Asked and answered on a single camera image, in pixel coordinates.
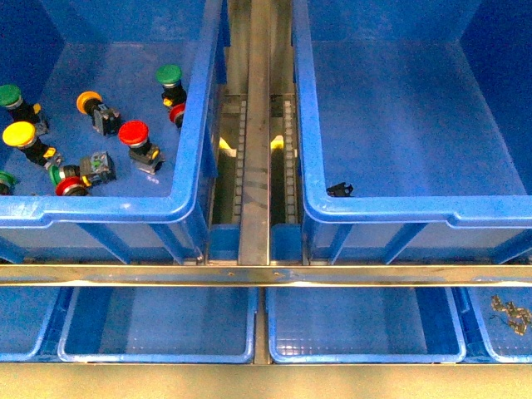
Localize red mushroom push button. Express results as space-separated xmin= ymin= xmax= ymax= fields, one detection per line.
xmin=118 ymin=120 xmax=165 ymax=175

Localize yellow mushroom push button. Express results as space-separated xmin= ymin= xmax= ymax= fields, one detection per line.
xmin=2 ymin=121 xmax=63 ymax=170

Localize blue source bin with buttons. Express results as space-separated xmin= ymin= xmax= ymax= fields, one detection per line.
xmin=1 ymin=1 xmax=230 ymax=264

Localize small black plastic clip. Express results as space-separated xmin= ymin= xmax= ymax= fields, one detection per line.
xmin=326 ymin=182 xmax=354 ymax=198

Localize lower blue tray centre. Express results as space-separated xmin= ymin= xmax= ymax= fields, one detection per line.
xmin=266 ymin=288 xmax=466 ymax=364

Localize green button top right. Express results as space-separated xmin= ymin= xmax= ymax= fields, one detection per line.
xmin=155 ymin=64 xmax=187 ymax=109

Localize green button with grey block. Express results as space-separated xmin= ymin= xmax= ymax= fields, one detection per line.
xmin=48 ymin=151 xmax=116 ymax=187

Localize empty middle blue bin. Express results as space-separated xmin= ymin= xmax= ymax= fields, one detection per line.
xmin=292 ymin=1 xmax=531 ymax=264

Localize orange mushroom push button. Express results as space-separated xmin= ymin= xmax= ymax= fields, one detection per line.
xmin=76 ymin=91 xmax=122 ymax=136

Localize red button bottom front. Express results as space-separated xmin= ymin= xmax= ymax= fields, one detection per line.
xmin=55 ymin=176 xmax=89 ymax=196

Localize green button left edge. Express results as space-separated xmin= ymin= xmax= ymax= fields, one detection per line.
xmin=0 ymin=170 xmax=17 ymax=195

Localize lower blue tray with clips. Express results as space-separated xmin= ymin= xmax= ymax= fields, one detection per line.
xmin=463 ymin=287 xmax=531 ymax=363

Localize lower blue tray far left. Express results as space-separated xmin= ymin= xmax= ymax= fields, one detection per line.
xmin=1 ymin=287 xmax=60 ymax=362

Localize green button far left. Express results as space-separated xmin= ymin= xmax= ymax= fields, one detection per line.
xmin=1 ymin=84 xmax=49 ymax=135

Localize pile of small metal clips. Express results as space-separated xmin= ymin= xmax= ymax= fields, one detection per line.
xmin=490 ymin=295 xmax=531 ymax=336

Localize vertical steel divider rail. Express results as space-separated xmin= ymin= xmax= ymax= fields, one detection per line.
xmin=239 ymin=1 xmax=271 ymax=266

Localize red button near bin wall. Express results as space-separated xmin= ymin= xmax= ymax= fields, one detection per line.
xmin=169 ymin=102 xmax=185 ymax=129

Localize horizontal steel shelf rail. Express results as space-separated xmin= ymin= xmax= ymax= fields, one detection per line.
xmin=1 ymin=264 xmax=531 ymax=288

